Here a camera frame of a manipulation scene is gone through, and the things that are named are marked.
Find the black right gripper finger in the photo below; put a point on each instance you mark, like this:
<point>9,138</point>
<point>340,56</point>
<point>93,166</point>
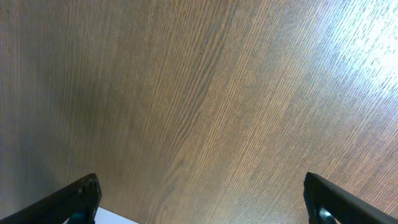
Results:
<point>328,203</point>

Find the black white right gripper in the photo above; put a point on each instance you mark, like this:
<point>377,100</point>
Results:
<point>77,203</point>

